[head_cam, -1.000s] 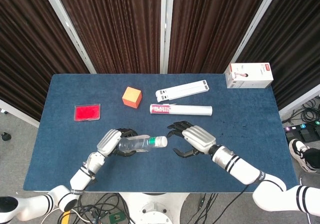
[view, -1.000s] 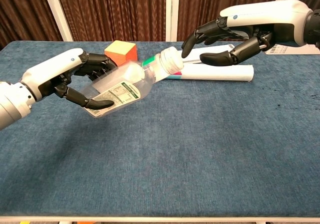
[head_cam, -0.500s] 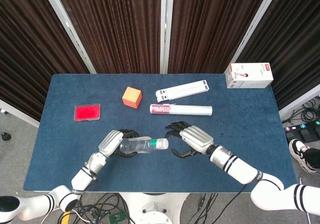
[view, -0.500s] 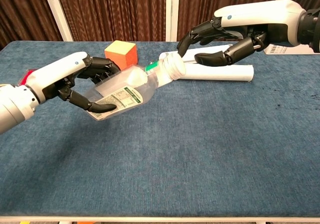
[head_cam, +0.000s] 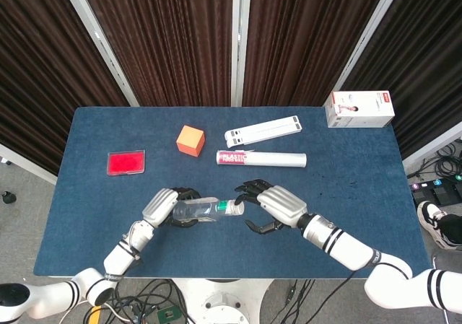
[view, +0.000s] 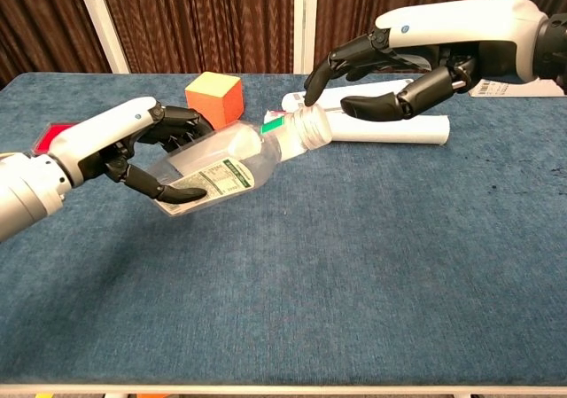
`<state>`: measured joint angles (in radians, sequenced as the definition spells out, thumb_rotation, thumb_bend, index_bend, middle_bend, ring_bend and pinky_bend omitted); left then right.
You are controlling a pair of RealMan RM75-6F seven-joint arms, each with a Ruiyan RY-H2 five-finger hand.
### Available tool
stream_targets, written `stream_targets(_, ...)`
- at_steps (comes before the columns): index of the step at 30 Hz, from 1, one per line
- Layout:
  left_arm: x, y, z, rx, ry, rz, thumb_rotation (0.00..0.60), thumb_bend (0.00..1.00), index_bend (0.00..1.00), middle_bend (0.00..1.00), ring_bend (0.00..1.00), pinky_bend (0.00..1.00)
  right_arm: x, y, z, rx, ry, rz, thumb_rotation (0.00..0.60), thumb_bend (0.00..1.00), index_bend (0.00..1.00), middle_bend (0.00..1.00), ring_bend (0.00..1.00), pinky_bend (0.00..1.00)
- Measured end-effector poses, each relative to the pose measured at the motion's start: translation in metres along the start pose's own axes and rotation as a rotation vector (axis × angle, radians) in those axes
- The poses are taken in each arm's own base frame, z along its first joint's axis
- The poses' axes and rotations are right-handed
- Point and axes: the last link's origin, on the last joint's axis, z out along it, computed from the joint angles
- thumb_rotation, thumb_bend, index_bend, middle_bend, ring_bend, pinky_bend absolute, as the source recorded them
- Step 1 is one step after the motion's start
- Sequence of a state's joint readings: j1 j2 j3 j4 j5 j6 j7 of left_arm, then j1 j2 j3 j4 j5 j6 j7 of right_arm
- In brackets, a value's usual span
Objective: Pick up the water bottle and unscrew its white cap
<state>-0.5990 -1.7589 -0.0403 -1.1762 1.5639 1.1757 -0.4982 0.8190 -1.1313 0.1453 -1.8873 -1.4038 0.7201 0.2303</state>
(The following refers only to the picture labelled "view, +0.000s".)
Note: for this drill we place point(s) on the white plastic wrap roll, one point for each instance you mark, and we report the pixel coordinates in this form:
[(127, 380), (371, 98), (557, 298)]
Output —
[(398, 130)]

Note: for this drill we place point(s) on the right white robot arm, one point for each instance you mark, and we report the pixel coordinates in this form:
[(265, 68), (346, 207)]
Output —
[(553, 48)]

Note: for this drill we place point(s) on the orange yellow foam cube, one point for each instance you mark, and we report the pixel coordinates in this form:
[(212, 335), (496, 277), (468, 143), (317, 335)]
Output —
[(212, 99)]

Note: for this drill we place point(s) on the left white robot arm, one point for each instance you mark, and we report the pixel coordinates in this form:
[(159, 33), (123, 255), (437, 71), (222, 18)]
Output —
[(26, 194)]

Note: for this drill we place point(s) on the red card in clear case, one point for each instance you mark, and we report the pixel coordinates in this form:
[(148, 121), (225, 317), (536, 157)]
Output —
[(55, 136)]

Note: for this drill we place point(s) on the transparent plastic bottle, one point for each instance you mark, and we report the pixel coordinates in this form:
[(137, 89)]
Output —
[(239, 154)]

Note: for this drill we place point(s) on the white frame post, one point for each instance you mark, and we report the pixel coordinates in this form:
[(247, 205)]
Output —
[(305, 21), (99, 21)]

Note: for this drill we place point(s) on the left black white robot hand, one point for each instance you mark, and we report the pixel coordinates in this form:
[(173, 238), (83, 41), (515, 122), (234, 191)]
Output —
[(102, 130)]

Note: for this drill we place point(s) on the white cardboard product box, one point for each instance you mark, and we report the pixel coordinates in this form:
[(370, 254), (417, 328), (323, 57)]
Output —
[(518, 88)]

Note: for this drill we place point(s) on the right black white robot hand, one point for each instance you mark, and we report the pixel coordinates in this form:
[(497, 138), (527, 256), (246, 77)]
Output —
[(465, 21)]

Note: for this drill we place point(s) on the blue fabric table mat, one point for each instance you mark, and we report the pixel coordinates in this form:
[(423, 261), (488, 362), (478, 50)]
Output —
[(310, 260)]

